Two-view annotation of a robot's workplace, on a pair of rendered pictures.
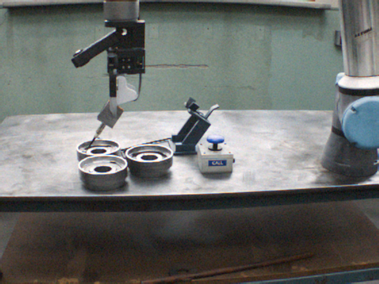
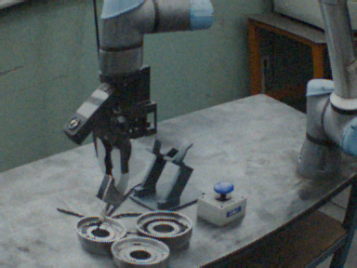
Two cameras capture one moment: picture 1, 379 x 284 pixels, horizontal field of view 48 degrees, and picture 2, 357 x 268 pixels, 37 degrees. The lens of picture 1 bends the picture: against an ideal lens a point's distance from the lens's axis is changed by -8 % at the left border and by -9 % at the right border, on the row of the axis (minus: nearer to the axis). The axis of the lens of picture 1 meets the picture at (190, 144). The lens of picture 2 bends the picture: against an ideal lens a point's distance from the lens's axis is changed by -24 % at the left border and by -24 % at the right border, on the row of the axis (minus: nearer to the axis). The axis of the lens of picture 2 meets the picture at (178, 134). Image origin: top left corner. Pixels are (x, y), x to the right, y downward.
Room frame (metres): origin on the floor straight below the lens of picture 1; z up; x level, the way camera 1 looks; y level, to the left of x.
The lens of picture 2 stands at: (0.08, 0.60, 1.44)
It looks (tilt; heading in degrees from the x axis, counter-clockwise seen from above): 23 degrees down; 328
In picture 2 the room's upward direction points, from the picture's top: straight up
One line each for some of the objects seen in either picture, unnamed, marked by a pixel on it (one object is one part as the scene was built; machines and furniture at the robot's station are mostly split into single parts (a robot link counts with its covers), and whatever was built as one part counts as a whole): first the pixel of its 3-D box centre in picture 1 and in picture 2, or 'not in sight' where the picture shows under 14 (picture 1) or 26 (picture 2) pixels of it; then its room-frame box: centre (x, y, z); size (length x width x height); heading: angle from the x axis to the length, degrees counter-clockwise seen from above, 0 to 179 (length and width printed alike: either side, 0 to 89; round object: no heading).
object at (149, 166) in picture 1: (149, 161); (164, 232); (0.95, 0.09, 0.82); 0.10 x 0.10 x 0.04
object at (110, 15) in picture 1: (121, 11); (119, 58); (0.98, 0.15, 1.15); 0.08 x 0.08 x 0.05
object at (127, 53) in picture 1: (124, 47); (122, 102); (0.98, 0.15, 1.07); 0.09 x 0.08 x 0.12; 100
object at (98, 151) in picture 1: (98, 154); (100, 236); (0.99, 0.21, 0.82); 0.10 x 0.10 x 0.04
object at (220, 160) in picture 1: (217, 157); (224, 205); (0.98, -0.06, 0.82); 0.08 x 0.07 x 0.05; 97
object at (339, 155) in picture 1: (352, 145); (323, 149); (1.00, -0.40, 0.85); 0.15 x 0.15 x 0.10
